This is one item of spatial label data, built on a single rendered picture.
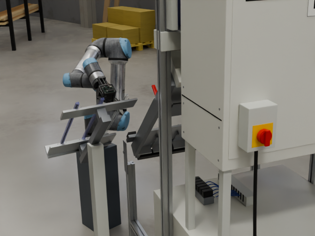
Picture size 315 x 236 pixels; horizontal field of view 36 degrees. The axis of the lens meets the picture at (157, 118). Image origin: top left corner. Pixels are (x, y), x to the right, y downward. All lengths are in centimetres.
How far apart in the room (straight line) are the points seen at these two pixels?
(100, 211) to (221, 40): 123
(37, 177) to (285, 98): 266
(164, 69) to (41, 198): 201
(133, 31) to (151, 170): 472
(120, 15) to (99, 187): 665
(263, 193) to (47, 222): 157
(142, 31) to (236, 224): 661
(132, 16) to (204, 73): 697
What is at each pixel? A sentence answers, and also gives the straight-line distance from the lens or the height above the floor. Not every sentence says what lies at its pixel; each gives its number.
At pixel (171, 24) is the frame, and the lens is 171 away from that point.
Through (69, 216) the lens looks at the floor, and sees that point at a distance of 330.
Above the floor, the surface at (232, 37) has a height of 142.
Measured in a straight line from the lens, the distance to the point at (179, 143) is 251.
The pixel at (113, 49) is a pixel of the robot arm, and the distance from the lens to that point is 277.
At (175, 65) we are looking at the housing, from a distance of 182.
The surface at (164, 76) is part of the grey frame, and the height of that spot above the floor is 121.
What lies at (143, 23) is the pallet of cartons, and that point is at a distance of 835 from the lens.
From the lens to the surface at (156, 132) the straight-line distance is 232.
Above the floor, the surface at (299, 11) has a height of 148.
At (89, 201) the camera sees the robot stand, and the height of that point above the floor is 20.
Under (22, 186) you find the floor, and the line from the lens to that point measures 378.
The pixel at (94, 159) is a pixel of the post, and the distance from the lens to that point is 223.
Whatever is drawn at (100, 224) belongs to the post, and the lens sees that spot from 239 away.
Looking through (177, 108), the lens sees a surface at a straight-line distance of 202.
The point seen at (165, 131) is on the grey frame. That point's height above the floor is 99.
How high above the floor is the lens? 167
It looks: 20 degrees down
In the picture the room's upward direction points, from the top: 1 degrees counter-clockwise
